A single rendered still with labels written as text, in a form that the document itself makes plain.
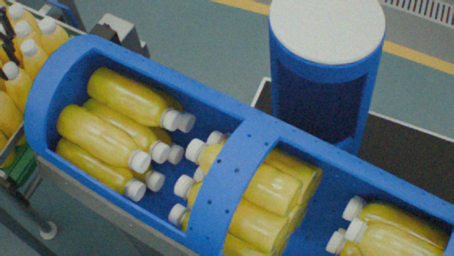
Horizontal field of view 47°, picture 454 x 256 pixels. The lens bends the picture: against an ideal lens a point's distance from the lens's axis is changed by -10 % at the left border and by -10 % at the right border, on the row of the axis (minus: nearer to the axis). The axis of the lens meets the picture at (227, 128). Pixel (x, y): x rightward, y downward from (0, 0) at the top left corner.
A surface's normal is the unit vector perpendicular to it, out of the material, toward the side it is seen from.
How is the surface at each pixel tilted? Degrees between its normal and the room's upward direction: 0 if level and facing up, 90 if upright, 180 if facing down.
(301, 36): 0
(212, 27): 0
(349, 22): 0
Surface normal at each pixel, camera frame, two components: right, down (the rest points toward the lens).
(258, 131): 0.15, -0.74
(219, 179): -0.25, -0.22
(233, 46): -0.08, -0.48
